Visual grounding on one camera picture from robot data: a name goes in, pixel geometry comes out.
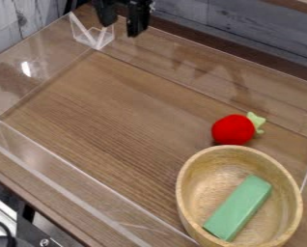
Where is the black metal table bracket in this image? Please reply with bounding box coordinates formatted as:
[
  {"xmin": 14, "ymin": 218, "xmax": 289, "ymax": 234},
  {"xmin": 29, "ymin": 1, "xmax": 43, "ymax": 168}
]
[{"xmin": 17, "ymin": 202, "xmax": 63, "ymax": 247}]

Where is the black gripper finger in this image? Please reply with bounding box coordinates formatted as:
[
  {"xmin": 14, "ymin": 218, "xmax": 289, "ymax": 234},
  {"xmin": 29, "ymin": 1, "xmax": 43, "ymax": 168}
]
[
  {"xmin": 127, "ymin": 0, "xmax": 154, "ymax": 37},
  {"xmin": 94, "ymin": 0, "xmax": 118, "ymax": 27}
]

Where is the black cable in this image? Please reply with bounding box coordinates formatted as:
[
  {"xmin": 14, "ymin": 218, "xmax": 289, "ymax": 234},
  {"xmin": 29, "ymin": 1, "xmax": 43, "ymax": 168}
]
[{"xmin": 0, "ymin": 219, "xmax": 19, "ymax": 247}]

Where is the green rectangular block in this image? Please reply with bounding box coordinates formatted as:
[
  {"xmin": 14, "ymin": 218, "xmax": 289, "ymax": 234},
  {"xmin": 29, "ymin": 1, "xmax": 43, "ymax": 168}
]
[{"xmin": 203, "ymin": 175, "xmax": 273, "ymax": 241}]

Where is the oval wooden bowl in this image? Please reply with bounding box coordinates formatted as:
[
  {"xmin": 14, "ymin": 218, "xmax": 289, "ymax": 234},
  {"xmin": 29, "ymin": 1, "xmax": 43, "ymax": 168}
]
[{"xmin": 175, "ymin": 145, "xmax": 303, "ymax": 247}]

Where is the red plush strawberry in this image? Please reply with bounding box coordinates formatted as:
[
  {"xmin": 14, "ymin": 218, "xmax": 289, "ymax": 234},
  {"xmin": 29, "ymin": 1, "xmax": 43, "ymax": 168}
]
[{"xmin": 211, "ymin": 112, "xmax": 266, "ymax": 145}]

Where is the clear acrylic enclosure wall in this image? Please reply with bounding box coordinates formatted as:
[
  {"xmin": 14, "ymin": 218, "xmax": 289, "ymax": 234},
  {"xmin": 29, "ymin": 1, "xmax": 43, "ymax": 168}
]
[{"xmin": 0, "ymin": 8, "xmax": 307, "ymax": 247}]

